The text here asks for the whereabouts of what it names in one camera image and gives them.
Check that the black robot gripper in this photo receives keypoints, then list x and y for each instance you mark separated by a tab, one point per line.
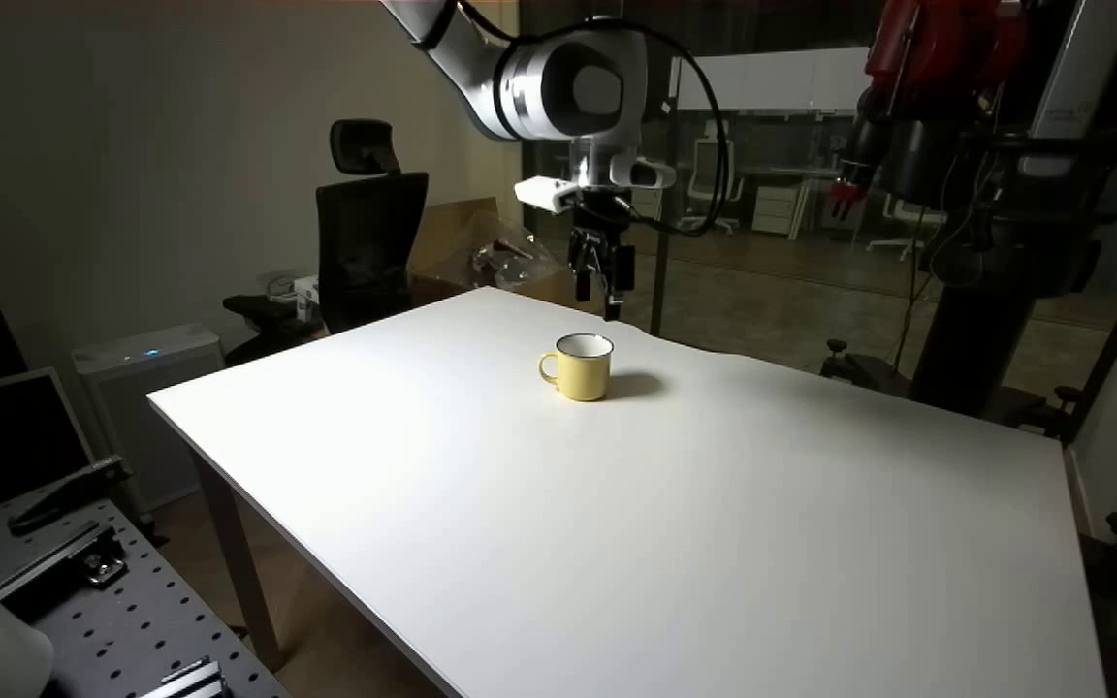
602	224

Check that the yellow enamel cup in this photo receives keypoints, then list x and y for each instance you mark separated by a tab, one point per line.
581	371

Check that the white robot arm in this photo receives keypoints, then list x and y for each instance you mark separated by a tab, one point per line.
534	83

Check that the black vertical stand pole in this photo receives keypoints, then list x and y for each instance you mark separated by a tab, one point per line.
661	276

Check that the clear plastic bag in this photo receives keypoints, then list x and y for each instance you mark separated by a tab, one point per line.
516	258

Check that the white mesh office chair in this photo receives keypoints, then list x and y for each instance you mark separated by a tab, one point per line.
717	175

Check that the brown cardboard box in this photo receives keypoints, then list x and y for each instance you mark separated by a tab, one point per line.
449	242

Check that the white drawer cabinet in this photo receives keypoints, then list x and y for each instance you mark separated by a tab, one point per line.
780	206

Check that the black office chair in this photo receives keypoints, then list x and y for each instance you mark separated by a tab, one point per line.
371	247

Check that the large white panel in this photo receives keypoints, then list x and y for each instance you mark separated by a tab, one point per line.
785	80

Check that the red and black robot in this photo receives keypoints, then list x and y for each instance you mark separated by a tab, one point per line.
970	217

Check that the white table leg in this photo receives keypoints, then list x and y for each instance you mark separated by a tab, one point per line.
240	555

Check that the grey air purifier box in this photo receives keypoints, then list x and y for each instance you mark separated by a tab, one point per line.
146	391

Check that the small black clamp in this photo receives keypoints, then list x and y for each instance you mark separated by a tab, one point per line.
103	564

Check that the black monitor stand base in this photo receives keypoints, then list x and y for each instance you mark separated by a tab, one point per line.
65	499

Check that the grey perforated breadboard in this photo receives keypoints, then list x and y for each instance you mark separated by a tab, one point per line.
119	622

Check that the dark computer monitor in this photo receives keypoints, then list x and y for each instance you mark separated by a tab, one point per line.
0	444

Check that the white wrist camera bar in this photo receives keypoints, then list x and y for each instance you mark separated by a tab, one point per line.
590	186

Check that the silver metal bracket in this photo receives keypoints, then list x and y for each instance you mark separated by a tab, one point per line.
179	681

